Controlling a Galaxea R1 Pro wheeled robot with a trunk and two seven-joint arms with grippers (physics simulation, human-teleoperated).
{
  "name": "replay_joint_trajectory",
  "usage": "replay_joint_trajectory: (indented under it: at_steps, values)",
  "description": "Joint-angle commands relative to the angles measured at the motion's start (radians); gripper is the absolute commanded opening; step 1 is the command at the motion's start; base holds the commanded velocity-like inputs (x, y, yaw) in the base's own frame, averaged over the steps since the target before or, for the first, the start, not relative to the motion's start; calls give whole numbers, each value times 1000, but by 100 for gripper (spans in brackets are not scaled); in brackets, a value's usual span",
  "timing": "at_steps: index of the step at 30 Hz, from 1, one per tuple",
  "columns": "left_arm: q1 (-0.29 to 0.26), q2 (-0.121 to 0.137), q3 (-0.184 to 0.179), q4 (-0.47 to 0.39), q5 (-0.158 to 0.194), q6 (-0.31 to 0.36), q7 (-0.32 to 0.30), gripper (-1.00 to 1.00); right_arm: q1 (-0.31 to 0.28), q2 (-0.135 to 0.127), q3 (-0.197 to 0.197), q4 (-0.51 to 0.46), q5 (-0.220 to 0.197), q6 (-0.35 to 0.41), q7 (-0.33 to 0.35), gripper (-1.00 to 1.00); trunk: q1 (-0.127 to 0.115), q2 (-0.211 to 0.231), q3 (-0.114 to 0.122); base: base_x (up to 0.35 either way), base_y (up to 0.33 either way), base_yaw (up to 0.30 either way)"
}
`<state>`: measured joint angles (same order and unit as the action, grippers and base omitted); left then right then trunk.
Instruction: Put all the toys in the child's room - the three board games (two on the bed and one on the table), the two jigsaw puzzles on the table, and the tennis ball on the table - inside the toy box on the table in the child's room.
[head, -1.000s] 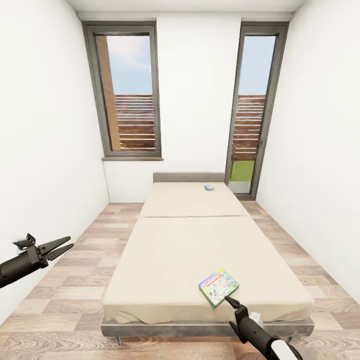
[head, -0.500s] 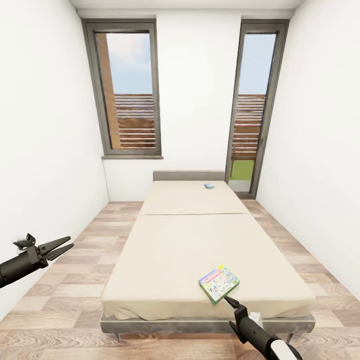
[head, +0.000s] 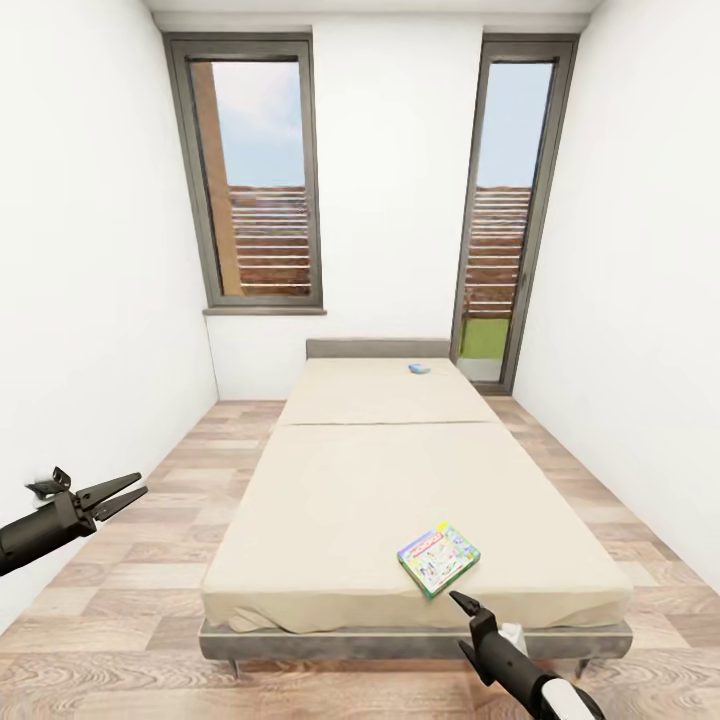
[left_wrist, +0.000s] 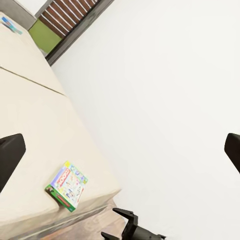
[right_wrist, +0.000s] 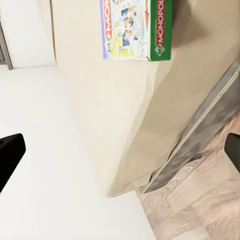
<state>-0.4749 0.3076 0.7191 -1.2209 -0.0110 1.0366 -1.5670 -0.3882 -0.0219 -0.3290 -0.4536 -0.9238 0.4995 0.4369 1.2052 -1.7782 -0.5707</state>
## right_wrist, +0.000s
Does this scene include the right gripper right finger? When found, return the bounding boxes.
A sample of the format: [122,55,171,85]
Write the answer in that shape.
[224,132,240,173]

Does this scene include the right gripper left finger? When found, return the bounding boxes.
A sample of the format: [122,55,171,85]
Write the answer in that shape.
[0,133,26,193]

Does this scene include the board game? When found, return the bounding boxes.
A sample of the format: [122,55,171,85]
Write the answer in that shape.
[99,0,173,62]

